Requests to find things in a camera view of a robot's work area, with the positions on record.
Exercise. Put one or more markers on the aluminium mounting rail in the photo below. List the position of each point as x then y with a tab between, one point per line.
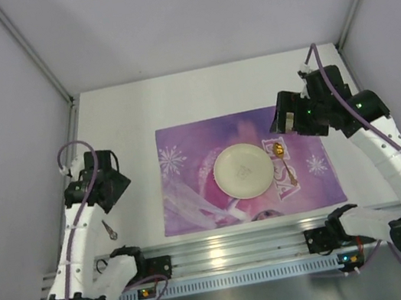
229	251

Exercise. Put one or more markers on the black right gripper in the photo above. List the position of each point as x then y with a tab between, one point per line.
282	116

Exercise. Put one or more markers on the cream round plate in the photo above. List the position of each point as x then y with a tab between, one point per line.
243	171

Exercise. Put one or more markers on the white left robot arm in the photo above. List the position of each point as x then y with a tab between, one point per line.
74	279

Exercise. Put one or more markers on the white slotted cable duct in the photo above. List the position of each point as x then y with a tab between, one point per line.
244	277

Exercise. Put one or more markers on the purple Elsa placemat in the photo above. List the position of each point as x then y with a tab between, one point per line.
192	200

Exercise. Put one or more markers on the gold spoon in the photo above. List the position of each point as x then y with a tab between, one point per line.
279	152

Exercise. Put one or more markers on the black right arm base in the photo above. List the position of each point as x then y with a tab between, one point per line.
321	241

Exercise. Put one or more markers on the silver purple fork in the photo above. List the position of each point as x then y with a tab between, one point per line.
110	231

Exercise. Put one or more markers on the small metal cup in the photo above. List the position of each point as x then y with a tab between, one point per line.
289	122

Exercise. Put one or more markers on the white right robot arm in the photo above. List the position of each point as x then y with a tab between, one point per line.
378	137

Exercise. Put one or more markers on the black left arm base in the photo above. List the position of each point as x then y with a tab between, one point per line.
153	266

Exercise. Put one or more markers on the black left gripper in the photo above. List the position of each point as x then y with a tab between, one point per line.
115	188

